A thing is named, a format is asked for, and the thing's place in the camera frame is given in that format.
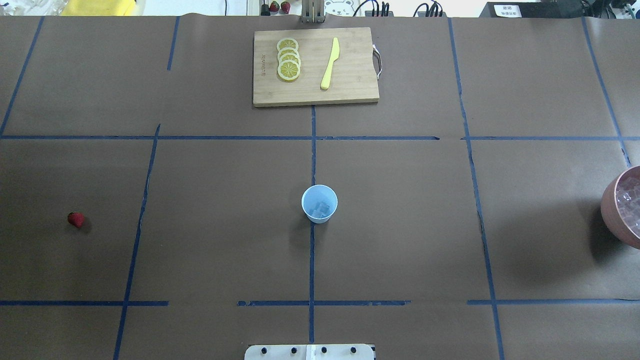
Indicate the clear ice cube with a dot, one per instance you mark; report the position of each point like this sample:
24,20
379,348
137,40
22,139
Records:
321,210

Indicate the light blue cup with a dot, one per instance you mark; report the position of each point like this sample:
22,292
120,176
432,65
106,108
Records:
319,193

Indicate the clear ice cubes pile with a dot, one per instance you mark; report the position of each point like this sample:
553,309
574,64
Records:
627,200

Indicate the lemon slice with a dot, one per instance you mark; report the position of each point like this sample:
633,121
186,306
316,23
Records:
286,50
289,72
285,43
289,60

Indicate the wooden cutting board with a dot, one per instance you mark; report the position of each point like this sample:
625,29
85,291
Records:
354,77

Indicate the yellow plastic knife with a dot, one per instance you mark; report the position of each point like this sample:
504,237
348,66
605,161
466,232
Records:
333,57

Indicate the red strawberry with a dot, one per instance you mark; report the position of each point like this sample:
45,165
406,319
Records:
76,219

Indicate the pink bowl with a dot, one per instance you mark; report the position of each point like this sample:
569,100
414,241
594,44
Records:
610,210

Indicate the yellow cloth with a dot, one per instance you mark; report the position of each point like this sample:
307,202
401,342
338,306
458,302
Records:
99,8

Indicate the aluminium frame post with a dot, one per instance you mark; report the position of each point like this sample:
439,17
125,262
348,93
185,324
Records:
313,11

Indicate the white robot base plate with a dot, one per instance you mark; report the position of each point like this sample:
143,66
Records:
338,351

